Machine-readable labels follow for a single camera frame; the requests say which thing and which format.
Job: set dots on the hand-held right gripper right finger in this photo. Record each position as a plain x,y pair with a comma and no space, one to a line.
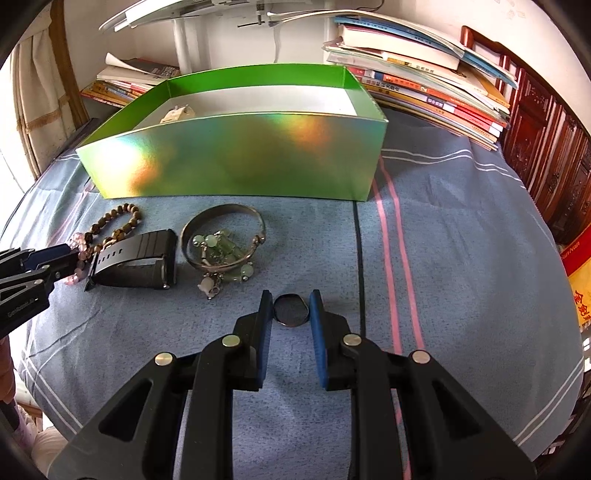
318,341

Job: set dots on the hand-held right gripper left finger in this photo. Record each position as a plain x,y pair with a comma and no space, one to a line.
264,341

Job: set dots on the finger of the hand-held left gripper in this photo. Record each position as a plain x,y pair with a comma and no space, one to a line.
46,256
32,295

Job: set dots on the dark oval pendant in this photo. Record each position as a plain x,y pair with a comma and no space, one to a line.
284,318

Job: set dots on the black wristwatch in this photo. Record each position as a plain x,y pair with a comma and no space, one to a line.
134,263

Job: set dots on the silver bangle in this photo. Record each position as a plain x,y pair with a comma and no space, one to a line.
231,208

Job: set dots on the shiny green cardboard box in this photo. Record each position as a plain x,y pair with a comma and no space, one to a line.
231,157

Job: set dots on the cream curtain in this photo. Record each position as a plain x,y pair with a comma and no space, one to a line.
46,101

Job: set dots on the blue striped blanket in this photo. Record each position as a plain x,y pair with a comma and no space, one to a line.
438,230

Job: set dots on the small stack of books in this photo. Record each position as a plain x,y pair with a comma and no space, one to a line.
124,78

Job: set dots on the white stand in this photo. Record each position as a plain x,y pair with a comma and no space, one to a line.
191,46

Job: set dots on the red and yellow box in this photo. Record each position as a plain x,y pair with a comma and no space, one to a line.
579,286

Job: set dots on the tall stack of books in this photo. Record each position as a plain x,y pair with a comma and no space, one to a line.
415,69

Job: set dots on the carved dark wooden furniture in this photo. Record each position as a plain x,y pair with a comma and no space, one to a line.
545,138

